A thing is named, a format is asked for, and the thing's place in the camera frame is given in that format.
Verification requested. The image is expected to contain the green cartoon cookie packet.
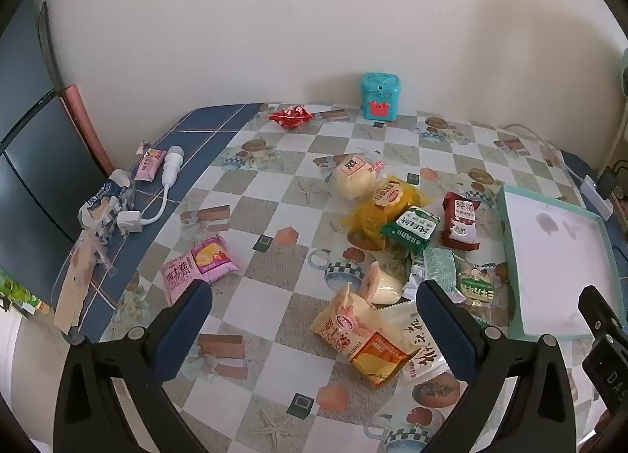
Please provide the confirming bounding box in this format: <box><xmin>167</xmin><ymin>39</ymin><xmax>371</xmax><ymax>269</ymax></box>
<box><xmin>454</xmin><ymin>257</ymin><xmax>511</xmax><ymax>311</ymax></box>

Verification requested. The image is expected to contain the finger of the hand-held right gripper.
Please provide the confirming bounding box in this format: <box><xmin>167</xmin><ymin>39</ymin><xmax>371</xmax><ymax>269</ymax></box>
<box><xmin>578</xmin><ymin>286</ymin><xmax>628</xmax><ymax>342</ymax></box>

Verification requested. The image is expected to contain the blue plaid tablecloth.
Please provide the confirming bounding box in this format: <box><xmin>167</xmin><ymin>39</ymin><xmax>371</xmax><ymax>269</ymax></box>
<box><xmin>49</xmin><ymin>104</ymin><xmax>268</xmax><ymax>343</ymax></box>

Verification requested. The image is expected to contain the round bread packet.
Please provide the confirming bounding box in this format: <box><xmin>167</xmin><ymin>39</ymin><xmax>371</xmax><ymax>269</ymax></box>
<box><xmin>324</xmin><ymin>153</ymin><xmax>388</xmax><ymax>203</ymax></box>

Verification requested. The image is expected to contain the white power strip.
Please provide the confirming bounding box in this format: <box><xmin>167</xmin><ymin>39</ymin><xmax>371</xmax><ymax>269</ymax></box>
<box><xmin>579</xmin><ymin>175</ymin><xmax>614</xmax><ymax>218</ymax></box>

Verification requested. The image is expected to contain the white power cable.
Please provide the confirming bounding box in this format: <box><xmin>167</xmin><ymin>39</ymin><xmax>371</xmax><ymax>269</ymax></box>
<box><xmin>498</xmin><ymin>123</ymin><xmax>590</xmax><ymax>189</ymax></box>

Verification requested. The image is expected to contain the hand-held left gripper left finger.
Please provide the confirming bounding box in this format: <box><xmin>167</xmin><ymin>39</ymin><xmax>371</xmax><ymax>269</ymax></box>
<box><xmin>54</xmin><ymin>280</ymin><xmax>214</xmax><ymax>453</ymax></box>

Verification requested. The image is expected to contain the pale green snack packet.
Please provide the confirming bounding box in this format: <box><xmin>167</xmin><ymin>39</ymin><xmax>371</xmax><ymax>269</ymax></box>
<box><xmin>403</xmin><ymin>247</ymin><xmax>464</xmax><ymax>304</ymax></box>

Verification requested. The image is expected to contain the dark red biscuit packet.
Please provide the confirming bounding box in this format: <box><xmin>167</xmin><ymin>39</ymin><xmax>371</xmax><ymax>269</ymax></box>
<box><xmin>440</xmin><ymin>191</ymin><xmax>480</xmax><ymax>252</ymax></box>

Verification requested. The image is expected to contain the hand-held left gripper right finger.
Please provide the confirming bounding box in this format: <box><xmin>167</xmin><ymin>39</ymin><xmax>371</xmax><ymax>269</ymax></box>
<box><xmin>416</xmin><ymin>279</ymin><xmax>577</xmax><ymax>453</ymax></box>

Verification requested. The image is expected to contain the pink board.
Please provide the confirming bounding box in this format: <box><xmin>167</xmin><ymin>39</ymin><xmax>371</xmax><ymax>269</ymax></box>
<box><xmin>63</xmin><ymin>84</ymin><xmax>115</xmax><ymax>176</ymax></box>

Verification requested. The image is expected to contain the red snack packet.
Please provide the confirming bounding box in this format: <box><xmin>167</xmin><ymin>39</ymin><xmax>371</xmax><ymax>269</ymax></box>
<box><xmin>269</xmin><ymin>104</ymin><xmax>315</xmax><ymax>130</ymax></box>

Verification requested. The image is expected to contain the green white milk carton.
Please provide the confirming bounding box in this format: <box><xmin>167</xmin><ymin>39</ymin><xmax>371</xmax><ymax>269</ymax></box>
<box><xmin>380</xmin><ymin>206</ymin><xmax>441</xmax><ymax>254</ymax></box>

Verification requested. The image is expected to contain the white charger with cable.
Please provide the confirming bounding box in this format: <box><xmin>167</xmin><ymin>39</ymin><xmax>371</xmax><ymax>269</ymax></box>
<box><xmin>118</xmin><ymin>146</ymin><xmax>184</xmax><ymax>235</ymax></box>

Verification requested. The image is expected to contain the yellow snack packet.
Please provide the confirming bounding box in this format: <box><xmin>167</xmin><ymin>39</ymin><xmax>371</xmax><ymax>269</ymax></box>
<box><xmin>342</xmin><ymin>177</ymin><xmax>430</xmax><ymax>252</ymax></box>

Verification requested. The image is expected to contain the crumpled blue white wrapper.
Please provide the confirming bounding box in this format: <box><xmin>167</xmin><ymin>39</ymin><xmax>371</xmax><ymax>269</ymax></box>
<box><xmin>78</xmin><ymin>168</ymin><xmax>135</xmax><ymax>238</ymax></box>

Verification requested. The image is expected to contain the pink roll cake packet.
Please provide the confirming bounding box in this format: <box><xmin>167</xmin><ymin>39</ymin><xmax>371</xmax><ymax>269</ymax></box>
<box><xmin>161</xmin><ymin>234</ymin><xmax>245</xmax><ymax>307</ymax></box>

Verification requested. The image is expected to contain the orange roll cake packet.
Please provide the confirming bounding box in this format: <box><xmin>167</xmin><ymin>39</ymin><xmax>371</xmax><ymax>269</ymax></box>
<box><xmin>309</xmin><ymin>282</ymin><xmax>413</xmax><ymax>388</ymax></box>

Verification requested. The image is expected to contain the teal cardboard tray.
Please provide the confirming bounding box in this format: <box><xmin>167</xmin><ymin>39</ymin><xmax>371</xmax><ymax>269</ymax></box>
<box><xmin>497</xmin><ymin>184</ymin><xmax>626</xmax><ymax>340</ymax></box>

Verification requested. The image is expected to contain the dark grey cabinet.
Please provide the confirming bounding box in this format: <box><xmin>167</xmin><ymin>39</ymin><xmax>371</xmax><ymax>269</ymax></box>
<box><xmin>0</xmin><ymin>2</ymin><xmax>113</xmax><ymax>297</ymax></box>

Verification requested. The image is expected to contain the teal toy box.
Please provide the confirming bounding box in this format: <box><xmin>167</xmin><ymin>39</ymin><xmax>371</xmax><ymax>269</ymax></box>
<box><xmin>360</xmin><ymin>73</ymin><xmax>399</xmax><ymax>121</ymax></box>

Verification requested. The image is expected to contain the crumpled clear wrapper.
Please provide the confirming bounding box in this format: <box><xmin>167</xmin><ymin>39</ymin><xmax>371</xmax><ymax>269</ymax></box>
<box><xmin>53</xmin><ymin>230</ymin><xmax>119</xmax><ymax>336</ymax></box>

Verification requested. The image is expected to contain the small cream bread packet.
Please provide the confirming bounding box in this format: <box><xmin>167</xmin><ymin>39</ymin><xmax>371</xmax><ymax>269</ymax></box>
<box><xmin>356</xmin><ymin>261</ymin><xmax>408</xmax><ymax>305</ymax></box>

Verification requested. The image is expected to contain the small pink snack packet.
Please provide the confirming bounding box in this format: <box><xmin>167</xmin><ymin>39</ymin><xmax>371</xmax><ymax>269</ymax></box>
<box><xmin>135</xmin><ymin>149</ymin><xmax>168</xmax><ymax>182</ymax></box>

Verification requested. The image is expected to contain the white snack packet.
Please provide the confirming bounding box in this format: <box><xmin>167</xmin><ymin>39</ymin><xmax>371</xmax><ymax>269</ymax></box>
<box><xmin>383</xmin><ymin>301</ymin><xmax>467</xmax><ymax>390</ymax></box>

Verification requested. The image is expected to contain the black charger plug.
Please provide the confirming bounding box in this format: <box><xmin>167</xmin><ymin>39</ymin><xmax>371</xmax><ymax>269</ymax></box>
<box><xmin>596</xmin><ymin>166</ymin><xmax>623</xmax><ymax>199</ymax></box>

